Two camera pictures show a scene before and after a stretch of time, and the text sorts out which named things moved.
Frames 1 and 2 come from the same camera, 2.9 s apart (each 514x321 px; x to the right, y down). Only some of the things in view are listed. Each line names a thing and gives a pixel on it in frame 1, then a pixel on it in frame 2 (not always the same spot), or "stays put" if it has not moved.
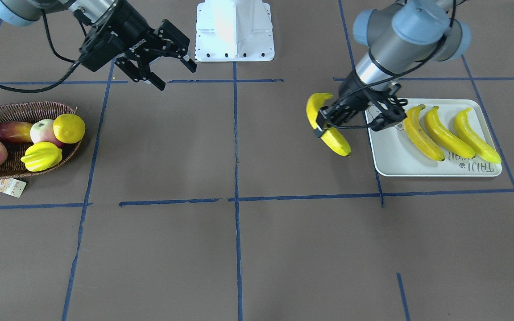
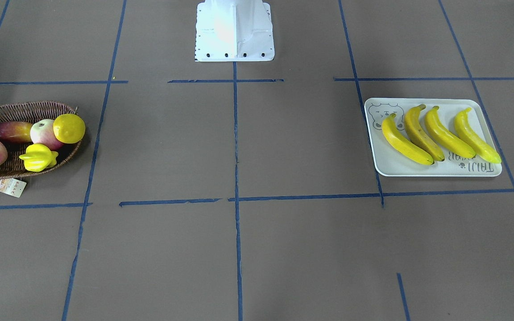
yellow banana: (417, 135) stays put
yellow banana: (465, 129) stays put
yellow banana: (444, 136) stays put
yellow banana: (332, 137) to (403, 144)
